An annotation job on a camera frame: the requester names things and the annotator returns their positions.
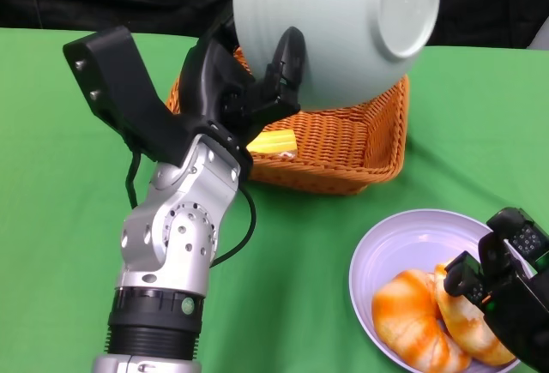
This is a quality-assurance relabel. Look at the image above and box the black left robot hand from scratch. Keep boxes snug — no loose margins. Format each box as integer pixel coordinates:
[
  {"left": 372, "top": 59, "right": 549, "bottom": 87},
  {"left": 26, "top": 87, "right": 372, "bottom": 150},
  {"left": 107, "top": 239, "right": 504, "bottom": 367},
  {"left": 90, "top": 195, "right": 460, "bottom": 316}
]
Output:
[{"left": 179, "top": 16, "right": 308, "bottom": 147}]

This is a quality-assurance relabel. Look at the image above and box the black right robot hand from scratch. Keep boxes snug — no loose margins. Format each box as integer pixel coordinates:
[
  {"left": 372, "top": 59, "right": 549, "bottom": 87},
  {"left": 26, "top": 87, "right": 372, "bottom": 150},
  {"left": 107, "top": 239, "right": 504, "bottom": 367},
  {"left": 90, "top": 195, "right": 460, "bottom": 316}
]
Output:
[{"left": 443, "top": 207, "right": 549, "bottom": 373}]

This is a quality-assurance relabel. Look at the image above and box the orange striped ring bread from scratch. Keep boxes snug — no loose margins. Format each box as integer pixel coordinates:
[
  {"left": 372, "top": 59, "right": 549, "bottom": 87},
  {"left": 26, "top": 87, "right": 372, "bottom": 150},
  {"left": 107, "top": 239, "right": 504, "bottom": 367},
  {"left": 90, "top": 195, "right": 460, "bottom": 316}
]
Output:
[
  {"left": 371, "top": 268, "right": 472, "bottom": 372},
  {"left": 433, "top": 261, "right": 516, "bottom": 366}
]

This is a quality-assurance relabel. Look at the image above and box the grey round bowl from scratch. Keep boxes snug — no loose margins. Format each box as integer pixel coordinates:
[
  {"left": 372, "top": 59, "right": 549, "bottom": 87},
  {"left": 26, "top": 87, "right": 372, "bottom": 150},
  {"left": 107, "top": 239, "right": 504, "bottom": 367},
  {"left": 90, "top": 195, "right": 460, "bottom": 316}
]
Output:
[{"left": 232, "top": 0, "right": 442, "bottom": 112}]

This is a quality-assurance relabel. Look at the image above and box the yellow cake slice with cherry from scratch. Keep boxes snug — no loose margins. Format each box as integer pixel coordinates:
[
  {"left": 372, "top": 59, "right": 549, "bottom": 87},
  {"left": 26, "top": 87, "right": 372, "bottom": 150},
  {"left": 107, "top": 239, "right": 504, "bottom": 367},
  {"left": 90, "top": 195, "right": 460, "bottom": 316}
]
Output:
[{"left": 248, "top": 129, "right": 298, "bottom": 159}]

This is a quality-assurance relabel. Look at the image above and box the orange wicker basket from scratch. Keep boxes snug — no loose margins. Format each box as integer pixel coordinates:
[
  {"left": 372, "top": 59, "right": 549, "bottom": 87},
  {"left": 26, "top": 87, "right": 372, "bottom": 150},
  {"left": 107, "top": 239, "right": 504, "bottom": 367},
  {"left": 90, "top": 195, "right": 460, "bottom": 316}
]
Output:
[{"left": 165, "top": 46, "right": 411, "bottom": 196}]

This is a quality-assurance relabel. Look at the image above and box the lavender round plate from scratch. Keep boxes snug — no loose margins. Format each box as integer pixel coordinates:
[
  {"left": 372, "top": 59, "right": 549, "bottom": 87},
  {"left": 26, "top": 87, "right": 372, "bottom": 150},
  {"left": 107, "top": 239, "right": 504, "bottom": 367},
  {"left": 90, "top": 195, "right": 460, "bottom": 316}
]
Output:
[{"left": 348, "top": 208, "right": 537, "bottom": 373}]

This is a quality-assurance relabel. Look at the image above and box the green tablecloth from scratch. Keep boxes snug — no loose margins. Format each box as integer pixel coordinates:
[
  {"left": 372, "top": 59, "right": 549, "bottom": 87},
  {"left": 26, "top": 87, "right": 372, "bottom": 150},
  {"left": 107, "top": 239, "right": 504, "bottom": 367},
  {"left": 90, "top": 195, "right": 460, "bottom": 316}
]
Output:
[{"left": 0, "top": 27, "right": 549, "bottom": 373}]

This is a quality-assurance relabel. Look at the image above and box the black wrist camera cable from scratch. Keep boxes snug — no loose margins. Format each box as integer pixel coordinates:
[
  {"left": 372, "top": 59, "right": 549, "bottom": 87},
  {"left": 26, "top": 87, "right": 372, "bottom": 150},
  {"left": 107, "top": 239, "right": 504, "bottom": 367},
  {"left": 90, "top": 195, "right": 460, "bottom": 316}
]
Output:
[{"left": 124, "top": 152, "right": 258, "bottom": 269}]

